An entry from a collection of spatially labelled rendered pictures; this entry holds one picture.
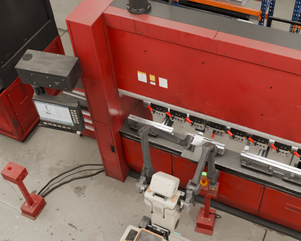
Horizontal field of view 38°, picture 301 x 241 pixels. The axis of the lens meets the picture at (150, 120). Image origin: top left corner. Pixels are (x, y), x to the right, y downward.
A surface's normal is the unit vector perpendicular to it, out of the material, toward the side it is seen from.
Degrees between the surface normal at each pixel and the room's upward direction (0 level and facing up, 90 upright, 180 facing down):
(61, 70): 1
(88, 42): 90
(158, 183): 48
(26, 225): 0
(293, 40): 0
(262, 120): 90
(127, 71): 90
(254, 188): 90
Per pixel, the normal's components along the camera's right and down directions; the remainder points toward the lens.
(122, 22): -0.44, 0.70
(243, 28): -0.07, -0.65
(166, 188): -0.37, 0.08
